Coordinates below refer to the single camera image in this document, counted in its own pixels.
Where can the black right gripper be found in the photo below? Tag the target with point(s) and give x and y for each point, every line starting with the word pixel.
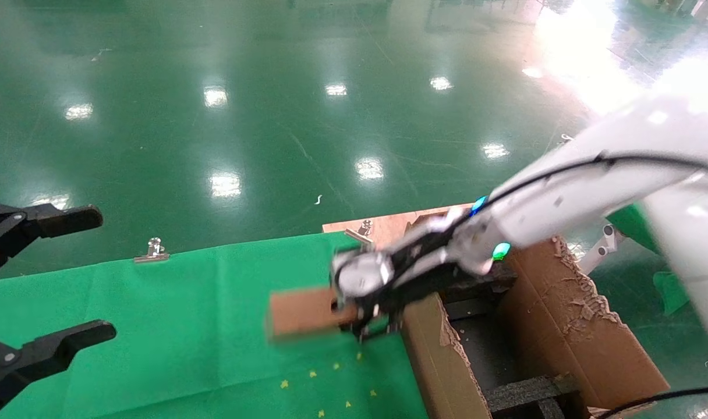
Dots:
pixel 424 262

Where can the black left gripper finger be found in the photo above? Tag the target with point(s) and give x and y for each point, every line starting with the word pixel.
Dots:
pixel 51 222
pixel 45 352

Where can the small brown cardboard box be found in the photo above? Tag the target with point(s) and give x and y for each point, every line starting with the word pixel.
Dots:
pixel 301 311

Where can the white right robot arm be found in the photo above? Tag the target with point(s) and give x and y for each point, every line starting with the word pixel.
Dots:
pixel 593 186

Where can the large open cardboard carton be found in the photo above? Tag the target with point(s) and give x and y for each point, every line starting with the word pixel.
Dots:
pixel 563 326

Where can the black foam insert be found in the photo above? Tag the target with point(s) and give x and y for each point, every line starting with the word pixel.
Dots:
pixel 482 285
pixel 528 393

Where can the white table leg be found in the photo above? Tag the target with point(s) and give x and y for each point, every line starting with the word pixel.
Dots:
pixel 601 247

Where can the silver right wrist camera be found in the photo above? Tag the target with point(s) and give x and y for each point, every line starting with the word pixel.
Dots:
pixel 363 273

